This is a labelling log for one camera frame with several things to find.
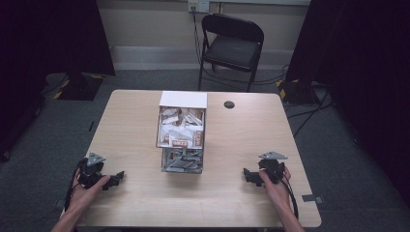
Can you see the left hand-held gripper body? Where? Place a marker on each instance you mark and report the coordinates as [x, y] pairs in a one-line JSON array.
[[90, 170]]

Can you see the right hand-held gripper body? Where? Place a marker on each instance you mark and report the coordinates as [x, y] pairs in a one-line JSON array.
[[273, 167]]

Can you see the person's right hand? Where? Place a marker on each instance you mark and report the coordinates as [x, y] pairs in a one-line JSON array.
[[278, 192]]

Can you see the person's left hand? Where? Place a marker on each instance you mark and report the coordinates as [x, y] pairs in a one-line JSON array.
[[84, 196]]

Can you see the clear drawer with grey packets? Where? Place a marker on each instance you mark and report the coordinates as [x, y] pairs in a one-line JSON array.
[[163, 161]]

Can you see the grey tape strip on floor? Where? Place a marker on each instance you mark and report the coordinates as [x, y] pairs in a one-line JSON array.
[[312, 198]]

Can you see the clear drawer with white packets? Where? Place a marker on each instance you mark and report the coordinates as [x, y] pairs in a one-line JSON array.
[[158, 129]]

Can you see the pile of grey packets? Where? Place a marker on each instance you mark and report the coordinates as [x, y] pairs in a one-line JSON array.
[[182, 160]]

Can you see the black round table grommet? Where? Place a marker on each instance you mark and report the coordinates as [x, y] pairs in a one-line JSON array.
[[229, 104]]

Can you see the black stand base striped tape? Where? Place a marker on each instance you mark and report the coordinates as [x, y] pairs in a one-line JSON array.
[[79, 87], [296, 92]]

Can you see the pile of white brown packets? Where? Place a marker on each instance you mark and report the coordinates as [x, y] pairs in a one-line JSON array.
[[180, 127]]

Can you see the white-topped clear drawer cabinet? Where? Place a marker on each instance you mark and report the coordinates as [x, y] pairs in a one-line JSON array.
[[183, 99]]

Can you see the black folding chair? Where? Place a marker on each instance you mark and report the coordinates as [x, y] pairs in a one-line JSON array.
[[233, 48]]

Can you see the dark curtain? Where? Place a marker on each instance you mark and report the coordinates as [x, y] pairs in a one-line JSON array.
[[38, 48], [364, 64]]

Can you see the white wall socket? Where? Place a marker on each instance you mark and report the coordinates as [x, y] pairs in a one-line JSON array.
[[199, 5]]

